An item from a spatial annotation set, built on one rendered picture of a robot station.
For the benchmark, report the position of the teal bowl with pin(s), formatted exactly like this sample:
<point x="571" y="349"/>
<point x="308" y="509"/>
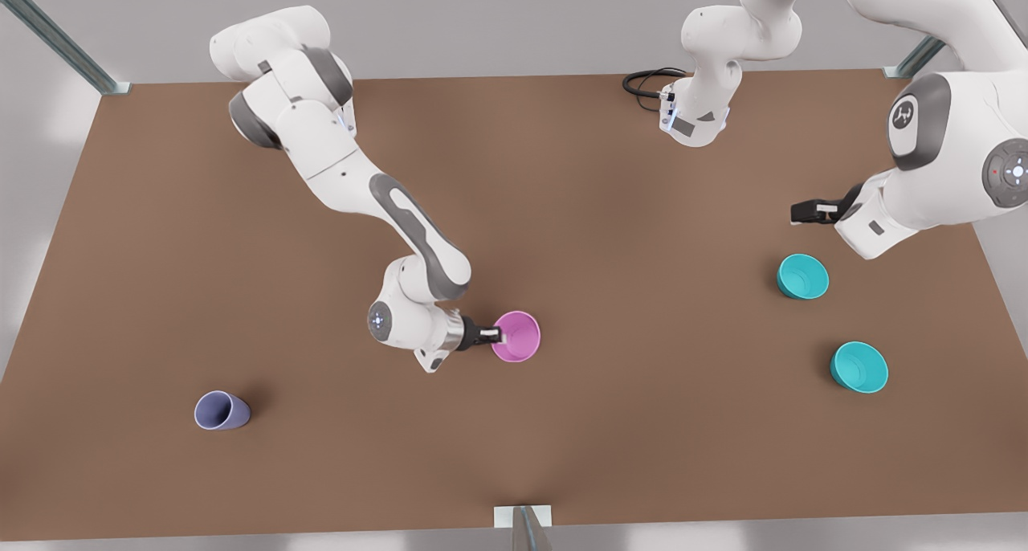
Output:
<point x="859" y="367"/>
<point x="803" y="276"/>

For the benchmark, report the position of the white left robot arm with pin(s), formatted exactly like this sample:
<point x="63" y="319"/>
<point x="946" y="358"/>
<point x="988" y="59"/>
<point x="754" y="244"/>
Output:
<point x="940" y="133"/>

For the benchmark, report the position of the silver frame post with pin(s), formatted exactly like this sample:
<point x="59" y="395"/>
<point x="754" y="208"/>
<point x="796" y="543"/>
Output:
<point x="56" y="33"/>
<point x="940" y="41"/>
<point x="526" y="528"/>

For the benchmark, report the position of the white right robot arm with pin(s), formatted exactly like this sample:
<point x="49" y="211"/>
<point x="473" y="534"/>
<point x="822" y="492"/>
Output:
<point x="337" y="157"/>

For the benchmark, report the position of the lavender cup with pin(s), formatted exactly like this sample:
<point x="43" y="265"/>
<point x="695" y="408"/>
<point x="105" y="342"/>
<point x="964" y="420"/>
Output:
<point x="221" y="411"/>

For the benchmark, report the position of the pink bowl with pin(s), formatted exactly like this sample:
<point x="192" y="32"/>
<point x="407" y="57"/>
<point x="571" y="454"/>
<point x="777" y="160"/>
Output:
<point x="518" y="336"/>

